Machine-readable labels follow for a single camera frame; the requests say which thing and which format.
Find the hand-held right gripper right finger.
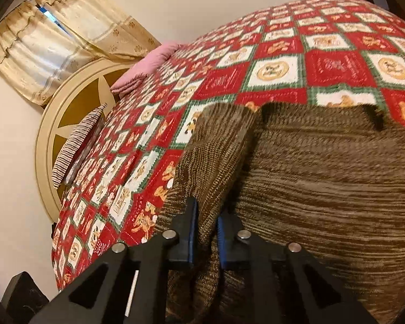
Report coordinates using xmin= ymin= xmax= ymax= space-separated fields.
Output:
xmin=217 ymin=208 xmax=380 ymax=324

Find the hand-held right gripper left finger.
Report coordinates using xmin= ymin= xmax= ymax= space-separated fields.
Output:
xmin=29 ymin=196 xmax=200 ymax=324

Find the brown knit sweater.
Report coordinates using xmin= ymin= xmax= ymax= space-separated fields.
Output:
xmin=154 ymin=103 xmax=405 ymax=324

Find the striped pillow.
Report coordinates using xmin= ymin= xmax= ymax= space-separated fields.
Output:
xmin=52 ymin=103 xmax=108 ymax=188

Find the cream round headboard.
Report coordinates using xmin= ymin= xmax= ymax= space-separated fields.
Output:
xmin=35 ymin=57 xmax=141 ymax=224

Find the pink pillow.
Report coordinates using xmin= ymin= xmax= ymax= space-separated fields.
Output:
xmin=110 ymin=40 xmax=183 ymax=95

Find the red printed bedspread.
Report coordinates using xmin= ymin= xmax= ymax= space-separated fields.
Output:
xmin=50 ymin=0 xmax=405 ymax=292

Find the cream patterned curtain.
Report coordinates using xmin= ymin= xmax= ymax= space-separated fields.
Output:
xmin=0 ymin=0 xmax=161 ymax=106

